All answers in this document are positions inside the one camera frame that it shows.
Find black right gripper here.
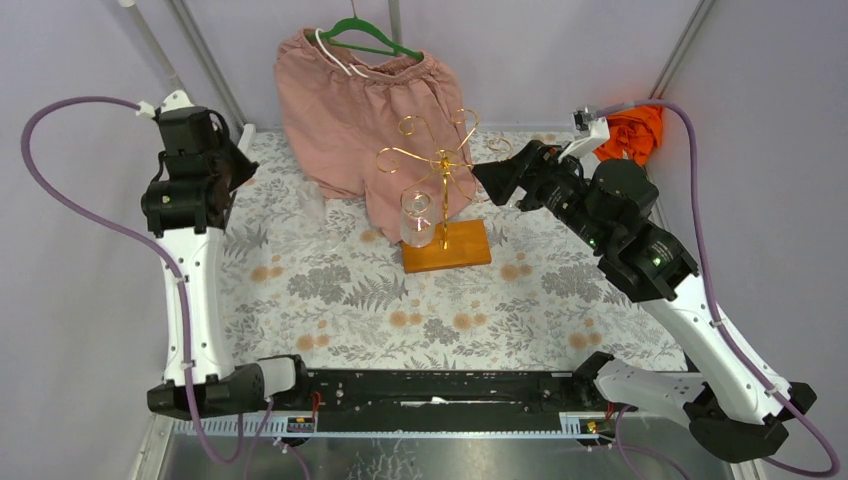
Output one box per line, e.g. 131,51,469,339
471,139,611,252

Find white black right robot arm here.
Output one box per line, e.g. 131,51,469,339
472,141,816,463

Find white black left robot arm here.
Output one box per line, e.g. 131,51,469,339
141,106,311,420

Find orange wooden rack base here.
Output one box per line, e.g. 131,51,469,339
402,219,492,274

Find pink shorts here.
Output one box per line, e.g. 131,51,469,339
274,28,471,243

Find orange cloth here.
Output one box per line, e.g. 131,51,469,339
594,105,664,167

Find floral table mat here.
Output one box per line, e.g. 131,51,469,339
221,131,685,371

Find green clothes hanger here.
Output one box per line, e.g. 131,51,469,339
305,15,425,62

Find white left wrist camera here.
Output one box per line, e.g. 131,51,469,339
135,89,194,120

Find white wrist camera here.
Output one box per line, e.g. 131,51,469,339
135,89,194,120
558,107,610,161

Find gold wire glass rack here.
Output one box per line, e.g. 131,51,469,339
375,107,485,250

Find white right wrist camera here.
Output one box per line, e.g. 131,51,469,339
558,107,610,161

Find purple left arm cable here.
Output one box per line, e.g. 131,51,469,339
19,96,273,466

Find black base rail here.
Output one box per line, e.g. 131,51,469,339
274,369,621,435

